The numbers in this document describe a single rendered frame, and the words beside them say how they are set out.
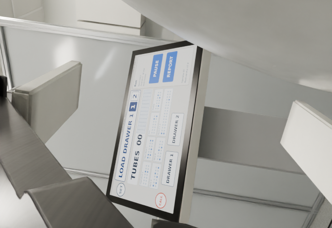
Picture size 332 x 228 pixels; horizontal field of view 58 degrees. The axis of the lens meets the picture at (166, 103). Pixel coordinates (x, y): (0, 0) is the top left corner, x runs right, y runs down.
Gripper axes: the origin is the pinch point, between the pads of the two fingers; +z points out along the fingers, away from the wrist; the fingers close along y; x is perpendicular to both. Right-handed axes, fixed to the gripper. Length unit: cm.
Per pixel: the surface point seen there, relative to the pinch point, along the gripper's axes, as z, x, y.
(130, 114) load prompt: 77, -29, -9
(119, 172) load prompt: 68, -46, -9
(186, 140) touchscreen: 58, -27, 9
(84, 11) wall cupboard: 315, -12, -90
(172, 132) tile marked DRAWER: 63, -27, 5
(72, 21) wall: 357, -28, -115
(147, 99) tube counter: 75, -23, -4
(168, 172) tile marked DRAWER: 57, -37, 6
